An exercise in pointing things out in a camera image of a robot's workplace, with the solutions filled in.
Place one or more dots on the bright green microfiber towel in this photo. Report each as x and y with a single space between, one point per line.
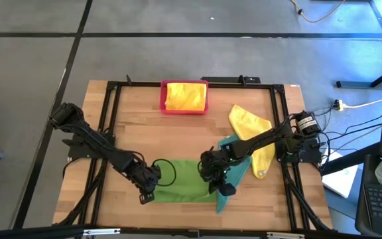
184 182

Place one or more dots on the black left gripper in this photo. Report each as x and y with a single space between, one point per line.
144 182

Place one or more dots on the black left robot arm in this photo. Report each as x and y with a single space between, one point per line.
91 142

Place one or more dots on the silver aluminium bracket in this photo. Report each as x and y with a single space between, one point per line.
101 231
285 235

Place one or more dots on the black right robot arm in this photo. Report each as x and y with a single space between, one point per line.
267 139

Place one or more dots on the black aluminium table frame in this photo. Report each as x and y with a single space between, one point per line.
138 84

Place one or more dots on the white flat box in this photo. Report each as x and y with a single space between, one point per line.
342 181

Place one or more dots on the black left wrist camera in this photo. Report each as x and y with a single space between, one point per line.
154 172

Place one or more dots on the teal microfiber towel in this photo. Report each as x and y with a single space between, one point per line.
242 167

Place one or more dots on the yellow power plug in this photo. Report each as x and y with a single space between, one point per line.
339 106

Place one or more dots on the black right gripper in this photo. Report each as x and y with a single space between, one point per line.
214 166

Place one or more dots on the pink plastic bin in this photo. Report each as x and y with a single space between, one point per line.
162 96

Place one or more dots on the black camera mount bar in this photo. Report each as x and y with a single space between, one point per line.
230 80

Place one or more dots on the yellow microfiber towel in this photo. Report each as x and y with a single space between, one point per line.
247 126
186 96

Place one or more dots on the blue-grey floor bar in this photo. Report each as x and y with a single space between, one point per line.
360 85

